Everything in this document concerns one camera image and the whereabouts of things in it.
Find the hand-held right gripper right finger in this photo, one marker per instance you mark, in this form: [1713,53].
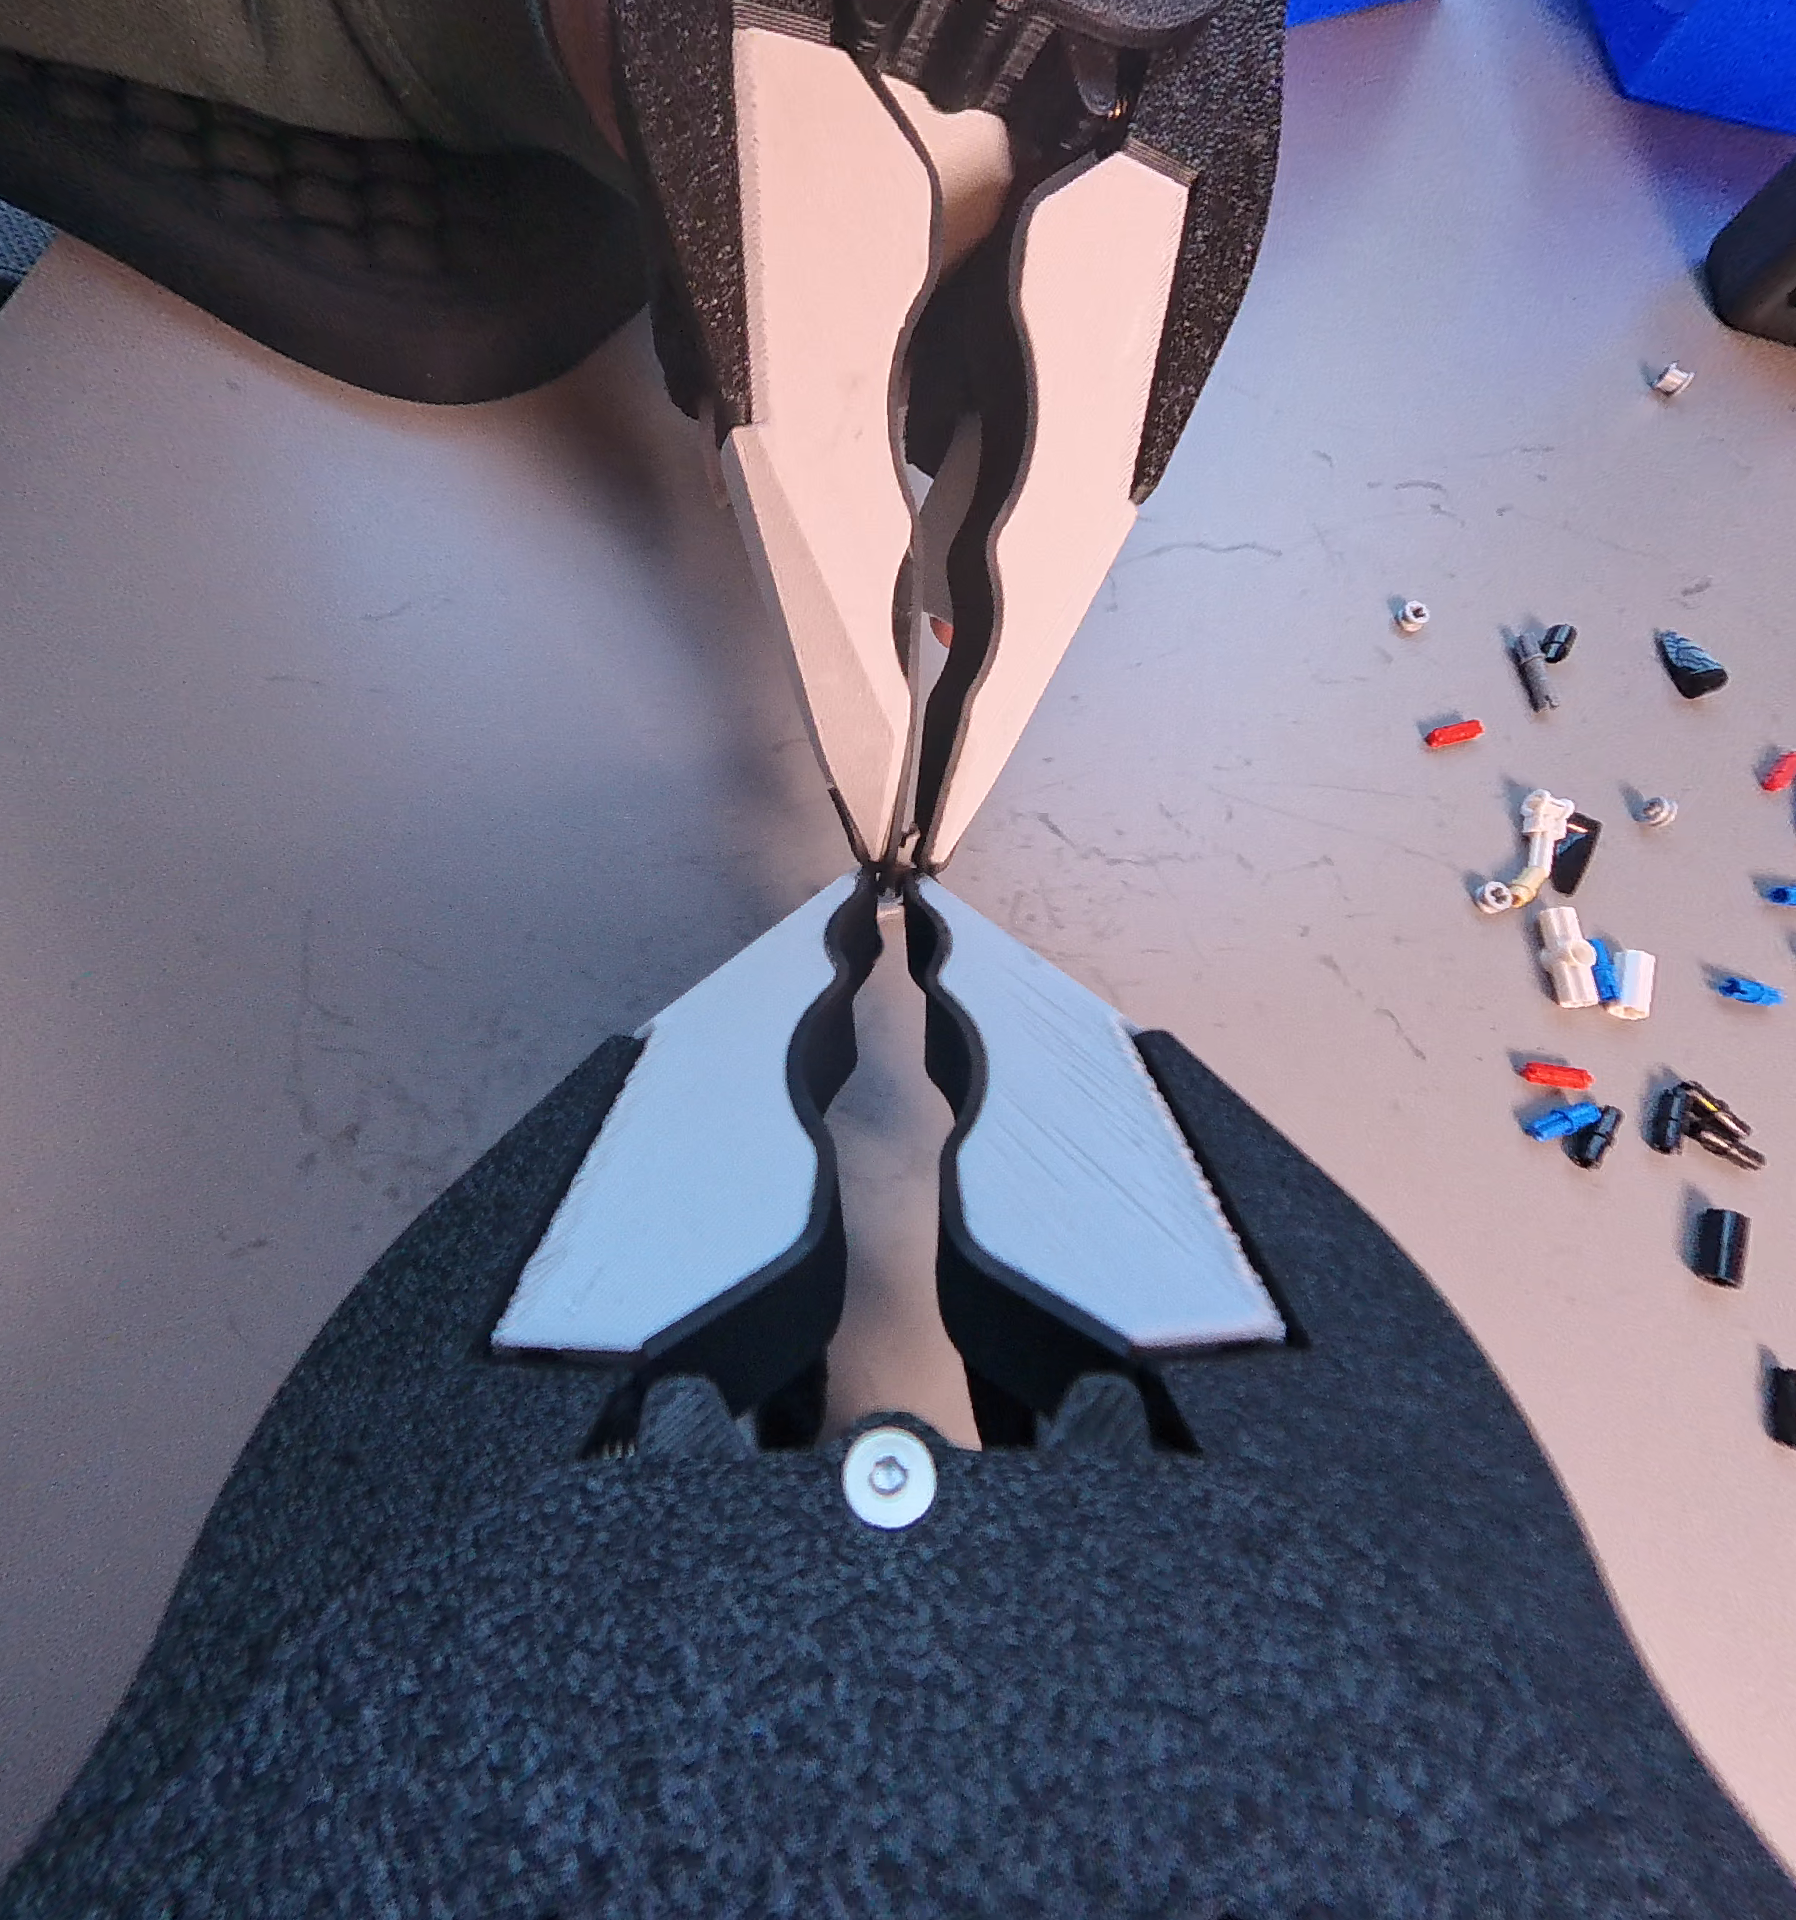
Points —
[1095,1168]

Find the person's left forearm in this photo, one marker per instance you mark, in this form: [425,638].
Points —
[242,37]

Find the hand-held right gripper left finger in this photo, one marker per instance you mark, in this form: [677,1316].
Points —
[677,1185]

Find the grey desk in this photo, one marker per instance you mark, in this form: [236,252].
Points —
[300,751]

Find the small black connector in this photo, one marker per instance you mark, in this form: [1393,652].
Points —
[892,877]

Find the blue plastic bin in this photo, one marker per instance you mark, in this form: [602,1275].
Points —
[1737,57]

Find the black box device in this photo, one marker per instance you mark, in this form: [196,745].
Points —
[1794,271]

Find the scattered small building pieces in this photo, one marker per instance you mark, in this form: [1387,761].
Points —
[1589,960]

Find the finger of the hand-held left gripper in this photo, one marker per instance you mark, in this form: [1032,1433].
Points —
[1095,391]
[823,361]

